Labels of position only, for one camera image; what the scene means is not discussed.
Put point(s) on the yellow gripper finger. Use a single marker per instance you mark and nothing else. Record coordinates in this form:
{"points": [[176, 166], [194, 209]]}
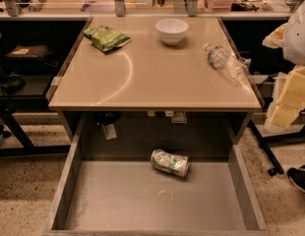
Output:
{"points": [[291, 100], [275, 38]]}

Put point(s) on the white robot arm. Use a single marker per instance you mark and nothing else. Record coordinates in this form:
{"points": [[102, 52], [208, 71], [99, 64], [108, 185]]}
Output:
{"points": [[290, 37]]}

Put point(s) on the grey open drawer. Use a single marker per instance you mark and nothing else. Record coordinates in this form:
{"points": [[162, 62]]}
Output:
{"points": [[109, 188]]}

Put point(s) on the clear plastic water bottle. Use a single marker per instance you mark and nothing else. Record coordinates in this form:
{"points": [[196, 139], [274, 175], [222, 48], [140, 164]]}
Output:
{"points": [[227, 65]]}

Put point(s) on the black shoe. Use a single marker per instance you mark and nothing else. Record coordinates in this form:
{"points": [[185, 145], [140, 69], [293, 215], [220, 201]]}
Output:
{"points": [[297, 177]]}

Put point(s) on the white bowl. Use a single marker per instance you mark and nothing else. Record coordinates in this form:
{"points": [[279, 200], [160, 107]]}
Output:
{"points": [[171, 31]]}

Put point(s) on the green chip bag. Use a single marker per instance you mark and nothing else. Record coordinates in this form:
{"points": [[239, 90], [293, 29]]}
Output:
{"points": [[106, 38]]}

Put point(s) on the white paper tag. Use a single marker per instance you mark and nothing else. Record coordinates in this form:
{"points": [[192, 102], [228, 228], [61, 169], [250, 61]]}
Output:
{"points": [[109, 132]]}

